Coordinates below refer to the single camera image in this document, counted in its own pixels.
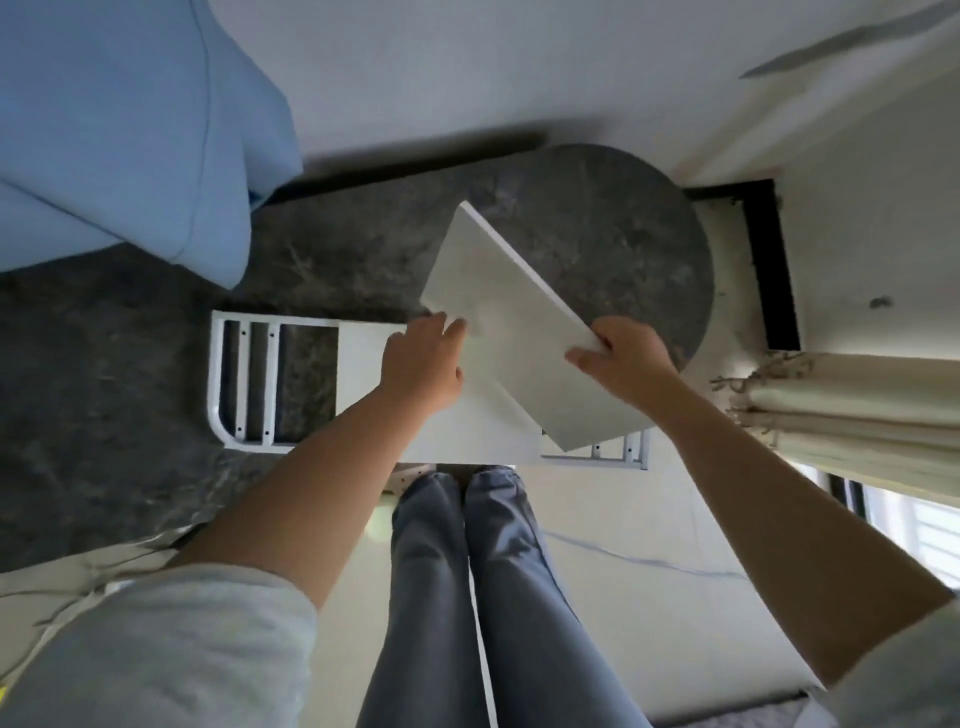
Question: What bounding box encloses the person's left hand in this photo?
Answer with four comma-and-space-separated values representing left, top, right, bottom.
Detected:
378, 312, 470, 419

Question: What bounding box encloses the person's right hand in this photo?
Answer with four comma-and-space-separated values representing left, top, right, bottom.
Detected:
565, 315, 680, 419

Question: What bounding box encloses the white wooden board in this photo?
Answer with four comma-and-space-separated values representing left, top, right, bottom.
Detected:
420, 201, 657, 452
337, 319, 545, 467

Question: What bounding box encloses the white metal frame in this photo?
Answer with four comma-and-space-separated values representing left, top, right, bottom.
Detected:
207, 310, 650, 471

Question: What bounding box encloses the person's left forearm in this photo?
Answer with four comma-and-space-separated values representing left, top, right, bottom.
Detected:
168, 393, 437, 609

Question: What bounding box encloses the person's right forearm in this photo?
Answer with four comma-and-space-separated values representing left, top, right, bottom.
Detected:
648, 375, 954, 684

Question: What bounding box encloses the person's white shirt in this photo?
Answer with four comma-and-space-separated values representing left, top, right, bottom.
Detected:
0, 562, 960, 728

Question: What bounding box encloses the patterned beige curtain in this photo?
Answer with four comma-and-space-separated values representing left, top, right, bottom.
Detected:
712, 349, 960, 504

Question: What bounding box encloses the grey marble TV cabinet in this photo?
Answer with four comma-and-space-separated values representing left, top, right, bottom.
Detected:
0, 142, 719, 572

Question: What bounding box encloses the blue cloth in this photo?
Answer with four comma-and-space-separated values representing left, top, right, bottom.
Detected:
0, 0, 305, 290

